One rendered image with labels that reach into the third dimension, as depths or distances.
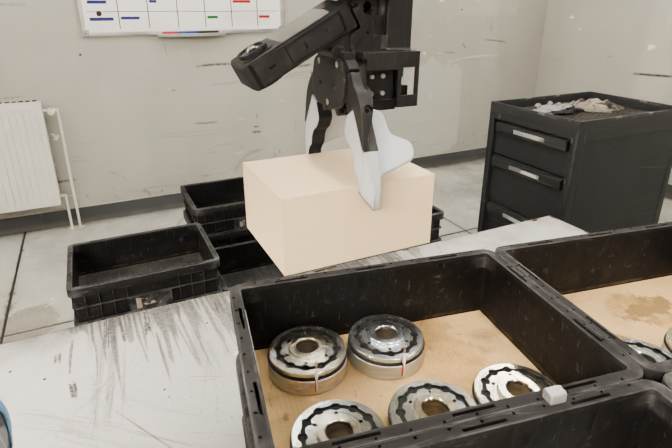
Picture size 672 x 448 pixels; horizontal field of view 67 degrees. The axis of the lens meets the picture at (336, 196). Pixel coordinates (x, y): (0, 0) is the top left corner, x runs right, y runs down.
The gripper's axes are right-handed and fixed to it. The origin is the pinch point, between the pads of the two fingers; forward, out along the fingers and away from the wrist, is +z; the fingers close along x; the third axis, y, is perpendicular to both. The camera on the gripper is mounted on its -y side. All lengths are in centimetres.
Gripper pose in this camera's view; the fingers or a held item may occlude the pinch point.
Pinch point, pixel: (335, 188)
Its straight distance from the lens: 52.3
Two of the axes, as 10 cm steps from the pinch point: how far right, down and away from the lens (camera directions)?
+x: -4.3, -3.2, 8.4
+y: 9.0, -1.5, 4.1
